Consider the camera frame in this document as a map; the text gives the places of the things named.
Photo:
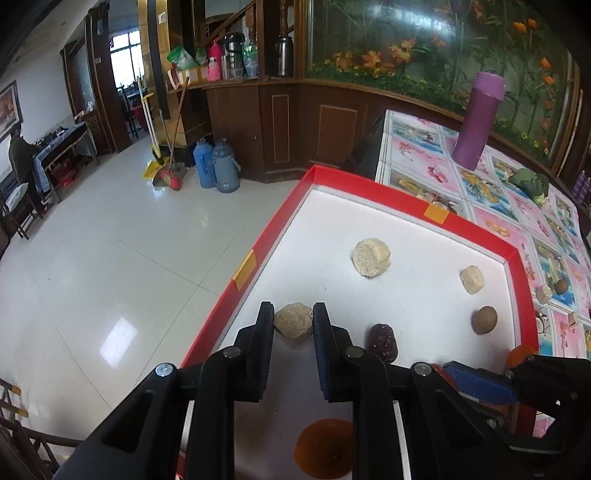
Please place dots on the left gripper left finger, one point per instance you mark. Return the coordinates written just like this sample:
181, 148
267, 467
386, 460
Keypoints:
182, 415

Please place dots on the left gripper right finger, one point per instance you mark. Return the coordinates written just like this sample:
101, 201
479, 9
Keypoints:
408, 423

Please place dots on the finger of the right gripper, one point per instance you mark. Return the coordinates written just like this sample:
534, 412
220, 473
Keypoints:
481, 384

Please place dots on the orange tangerine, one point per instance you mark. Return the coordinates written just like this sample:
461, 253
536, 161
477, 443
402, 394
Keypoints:
519, 355
324, 449

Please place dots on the brown kiwi fruit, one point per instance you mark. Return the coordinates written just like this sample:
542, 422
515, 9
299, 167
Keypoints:
484, 320

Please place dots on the small beige corn chunk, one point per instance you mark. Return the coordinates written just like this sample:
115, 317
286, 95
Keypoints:
472, 279

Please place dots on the dark red date fruit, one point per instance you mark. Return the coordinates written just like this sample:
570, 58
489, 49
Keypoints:
382, 342

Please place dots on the red white tray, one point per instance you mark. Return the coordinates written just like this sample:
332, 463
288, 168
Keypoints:
304, 255

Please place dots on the large round corn chunk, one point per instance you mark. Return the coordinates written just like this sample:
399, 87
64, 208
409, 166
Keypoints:
371, 257

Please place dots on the fruit pattern tablecloth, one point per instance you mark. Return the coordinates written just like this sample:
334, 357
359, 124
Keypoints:
416, 158

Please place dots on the purple bottles on shelf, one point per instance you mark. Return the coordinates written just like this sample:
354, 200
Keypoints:
582, 187

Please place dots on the green leafy vegetable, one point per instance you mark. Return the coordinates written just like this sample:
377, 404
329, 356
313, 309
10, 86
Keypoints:
534, 185

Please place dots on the purple thermos bottle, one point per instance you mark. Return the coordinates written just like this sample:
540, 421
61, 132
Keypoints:
488, 92

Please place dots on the red broom dustpan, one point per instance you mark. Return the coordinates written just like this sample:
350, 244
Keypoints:
162, 170

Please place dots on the grey thermos jug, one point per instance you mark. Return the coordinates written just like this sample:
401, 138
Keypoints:
225, 167

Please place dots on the blue thermos jug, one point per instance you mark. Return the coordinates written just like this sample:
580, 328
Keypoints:
202, 155

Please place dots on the person in dark clothes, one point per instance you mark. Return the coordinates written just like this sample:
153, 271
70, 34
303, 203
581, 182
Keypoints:
21, 155

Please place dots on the flower bamboo glass panel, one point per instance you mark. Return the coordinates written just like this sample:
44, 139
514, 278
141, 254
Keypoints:
432, 51

